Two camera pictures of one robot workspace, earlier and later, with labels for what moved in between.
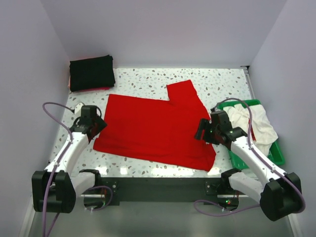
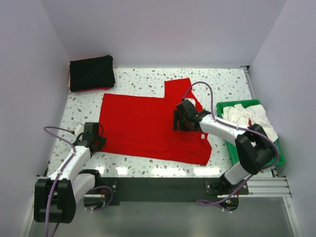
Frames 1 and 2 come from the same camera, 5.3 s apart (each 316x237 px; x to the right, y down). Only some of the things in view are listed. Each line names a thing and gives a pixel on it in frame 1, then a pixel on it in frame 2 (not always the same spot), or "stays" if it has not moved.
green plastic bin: x=277 y=157 stays
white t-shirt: x=265 y=133 stays
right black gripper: x=203 y=125 to x=177 y=117
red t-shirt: x=159 y=129 stays
